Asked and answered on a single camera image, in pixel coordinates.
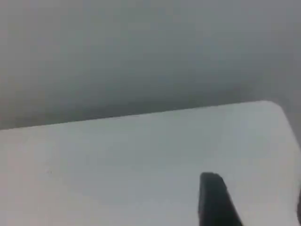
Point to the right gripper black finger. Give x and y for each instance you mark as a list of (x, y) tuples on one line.
[(214, 202)]

